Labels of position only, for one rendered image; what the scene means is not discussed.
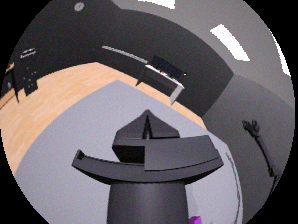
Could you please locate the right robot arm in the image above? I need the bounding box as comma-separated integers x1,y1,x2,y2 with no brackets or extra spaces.
250,120,282,201

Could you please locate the purple block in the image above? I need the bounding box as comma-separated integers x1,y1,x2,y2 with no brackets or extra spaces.
189,216,202,224

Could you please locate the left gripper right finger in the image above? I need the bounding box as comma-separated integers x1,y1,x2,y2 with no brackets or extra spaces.
147,110,181,139

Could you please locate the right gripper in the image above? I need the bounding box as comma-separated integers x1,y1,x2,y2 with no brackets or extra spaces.
242,120,252,134

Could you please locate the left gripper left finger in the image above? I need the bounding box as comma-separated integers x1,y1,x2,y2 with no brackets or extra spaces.
114,110,148,139

